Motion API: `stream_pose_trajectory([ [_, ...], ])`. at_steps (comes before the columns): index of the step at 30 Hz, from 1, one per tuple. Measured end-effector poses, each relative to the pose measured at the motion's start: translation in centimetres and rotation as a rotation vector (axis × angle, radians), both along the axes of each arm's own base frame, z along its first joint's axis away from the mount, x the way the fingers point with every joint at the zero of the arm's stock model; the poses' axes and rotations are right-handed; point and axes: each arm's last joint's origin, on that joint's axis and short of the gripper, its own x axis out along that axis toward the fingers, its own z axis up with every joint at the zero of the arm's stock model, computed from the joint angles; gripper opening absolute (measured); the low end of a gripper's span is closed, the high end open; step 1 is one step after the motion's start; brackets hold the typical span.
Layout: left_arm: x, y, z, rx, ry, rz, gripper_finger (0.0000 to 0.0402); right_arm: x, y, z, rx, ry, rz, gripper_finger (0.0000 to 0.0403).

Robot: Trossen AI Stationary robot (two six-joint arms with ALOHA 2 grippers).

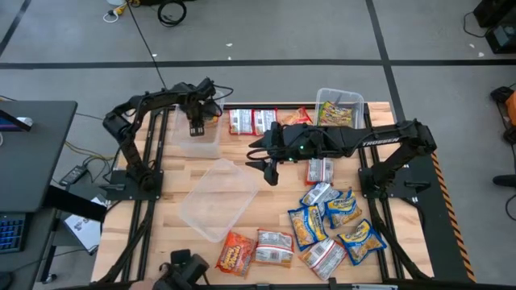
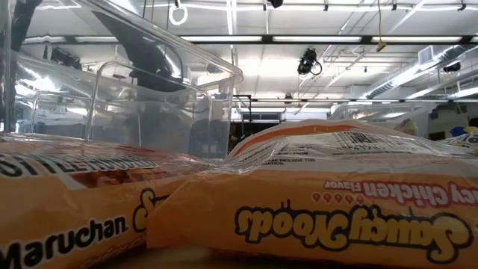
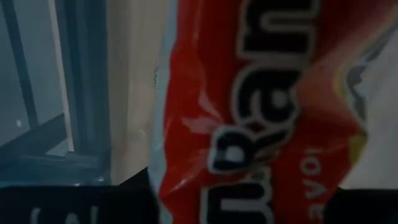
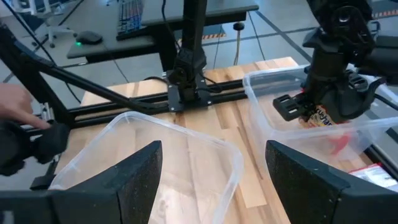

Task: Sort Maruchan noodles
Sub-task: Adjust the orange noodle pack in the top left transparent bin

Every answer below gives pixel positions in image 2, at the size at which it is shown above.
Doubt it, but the white hanging ring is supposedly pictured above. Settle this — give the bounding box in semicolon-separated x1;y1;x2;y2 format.
167;2;189;27

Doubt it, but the yellow hanging cord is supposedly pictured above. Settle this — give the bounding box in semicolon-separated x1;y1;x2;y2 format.
375;0;388;53

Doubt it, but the white LED light bar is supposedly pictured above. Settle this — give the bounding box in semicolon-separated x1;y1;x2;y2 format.
371;36;463;43
179;35;263;43
272;36;362;43

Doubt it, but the clear plastic bin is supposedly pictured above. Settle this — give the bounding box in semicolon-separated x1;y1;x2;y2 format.
0;0;244;162

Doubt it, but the black rig camera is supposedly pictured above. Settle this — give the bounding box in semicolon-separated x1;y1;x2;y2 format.
297;47;323;76

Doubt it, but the silver air duct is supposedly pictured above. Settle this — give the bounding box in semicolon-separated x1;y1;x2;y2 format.
364;43;478;101

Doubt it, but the lime chili shrimp ramen packet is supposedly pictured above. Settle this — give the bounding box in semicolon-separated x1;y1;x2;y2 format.
395;118;420;137

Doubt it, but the blue soy sauce ramen packet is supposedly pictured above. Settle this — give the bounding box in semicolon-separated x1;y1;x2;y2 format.
449;126;478;138

